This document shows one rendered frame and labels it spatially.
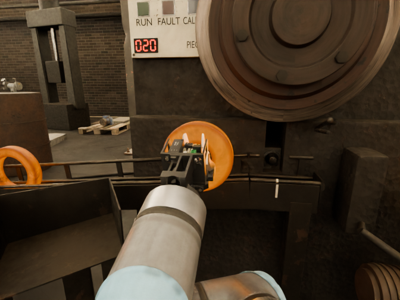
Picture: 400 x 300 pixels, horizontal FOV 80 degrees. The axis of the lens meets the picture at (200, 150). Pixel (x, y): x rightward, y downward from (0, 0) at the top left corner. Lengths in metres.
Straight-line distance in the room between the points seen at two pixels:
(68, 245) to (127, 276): 0.46
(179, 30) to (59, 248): 0.68
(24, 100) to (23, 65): 6.23
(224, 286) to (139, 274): 0.17
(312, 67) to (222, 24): 0.23
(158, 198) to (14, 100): 2.89
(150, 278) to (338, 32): 0.57
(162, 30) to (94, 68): 7.13
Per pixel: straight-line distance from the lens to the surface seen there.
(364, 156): 0.76
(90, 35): 8.04
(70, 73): 5.88
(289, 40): 0.58
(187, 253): 0.28
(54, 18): 6.08
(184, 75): 0.83
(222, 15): 0.64
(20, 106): 3.15
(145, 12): 0.87
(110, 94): 7.72
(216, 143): 0.51
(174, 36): 0.83
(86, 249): 0.67
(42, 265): 0.68
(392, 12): 0.76
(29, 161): 1.01
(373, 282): 0.79
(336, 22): 0.63
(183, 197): 0.31
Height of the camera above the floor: 0.98
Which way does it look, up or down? 15 degrees down
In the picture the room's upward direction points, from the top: straight up
